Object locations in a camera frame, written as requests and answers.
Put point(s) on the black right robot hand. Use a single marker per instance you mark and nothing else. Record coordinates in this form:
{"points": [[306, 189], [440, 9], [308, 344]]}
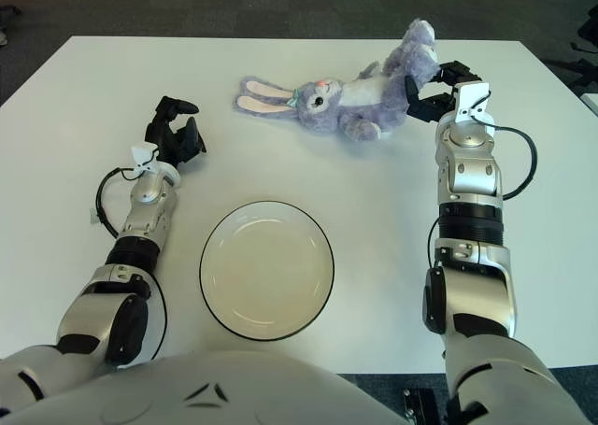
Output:
{"points": [[434, 107]]}

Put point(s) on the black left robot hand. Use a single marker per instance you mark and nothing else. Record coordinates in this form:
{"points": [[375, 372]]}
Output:
{"points": [[180, 142]]}

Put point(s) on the purple plush bunny doll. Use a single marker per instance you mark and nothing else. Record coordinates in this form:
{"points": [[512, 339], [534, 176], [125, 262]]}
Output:
{"points": [[369, 103]]}

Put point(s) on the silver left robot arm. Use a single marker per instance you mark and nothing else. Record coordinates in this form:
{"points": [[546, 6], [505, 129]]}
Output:
{"points": [[145, 210]]}

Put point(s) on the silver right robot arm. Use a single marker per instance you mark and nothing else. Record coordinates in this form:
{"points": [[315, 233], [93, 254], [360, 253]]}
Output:
{"points": [[469, 173]]}

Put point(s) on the white plate with black rim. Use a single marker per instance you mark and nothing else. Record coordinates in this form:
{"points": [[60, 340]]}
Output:
{"points": [[266, 275]]}

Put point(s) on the white furniture corner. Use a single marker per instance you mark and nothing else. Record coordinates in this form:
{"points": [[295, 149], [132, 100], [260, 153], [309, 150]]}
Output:
{"points": [[591, 105]]}

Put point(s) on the black chair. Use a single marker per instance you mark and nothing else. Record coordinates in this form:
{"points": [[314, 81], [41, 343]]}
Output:
{"points": [[589, 30]]}

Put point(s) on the white sneaker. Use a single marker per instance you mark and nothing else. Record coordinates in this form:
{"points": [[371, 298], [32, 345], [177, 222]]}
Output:
{"points": [[3, 38]]}

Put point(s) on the silver robot torso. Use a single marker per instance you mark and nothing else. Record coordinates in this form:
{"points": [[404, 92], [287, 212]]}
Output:
{"points": [[233, 387]]}

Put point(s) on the black metal floor stand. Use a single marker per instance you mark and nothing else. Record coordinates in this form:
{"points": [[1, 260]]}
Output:
{"points": [[419, 406]]}

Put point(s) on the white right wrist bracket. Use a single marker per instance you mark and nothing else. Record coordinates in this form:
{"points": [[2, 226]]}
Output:
{"points": [[472, 98]]}

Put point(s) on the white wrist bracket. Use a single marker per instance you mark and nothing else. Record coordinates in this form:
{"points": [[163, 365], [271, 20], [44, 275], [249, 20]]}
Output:
{"points": [[140, 155], [472, 98]]}

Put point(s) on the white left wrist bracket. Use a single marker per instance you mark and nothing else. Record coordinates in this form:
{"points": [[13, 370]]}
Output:
{"points": [[140, 155]]}

